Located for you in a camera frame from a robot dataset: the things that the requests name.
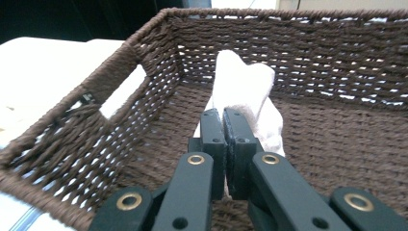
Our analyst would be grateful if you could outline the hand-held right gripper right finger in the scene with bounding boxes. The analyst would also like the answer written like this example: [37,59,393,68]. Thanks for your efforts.
[223,107,265,200]

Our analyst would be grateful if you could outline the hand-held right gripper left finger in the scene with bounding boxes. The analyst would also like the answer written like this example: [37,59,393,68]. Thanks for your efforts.
[187,108,229,201]

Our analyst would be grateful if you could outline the white table mat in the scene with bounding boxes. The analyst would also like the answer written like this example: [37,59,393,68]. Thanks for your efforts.
[0,191,76,231]

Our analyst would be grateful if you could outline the brown woven basket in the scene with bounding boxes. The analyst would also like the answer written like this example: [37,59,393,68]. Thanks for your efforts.
[0,7,408,231]

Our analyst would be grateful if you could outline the dark curtain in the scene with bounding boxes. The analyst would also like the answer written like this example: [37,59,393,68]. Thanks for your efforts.
[0,0,186,44]

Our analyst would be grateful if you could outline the beige sock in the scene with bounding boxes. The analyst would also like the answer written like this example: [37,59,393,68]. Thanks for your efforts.
[191,49,287,158]

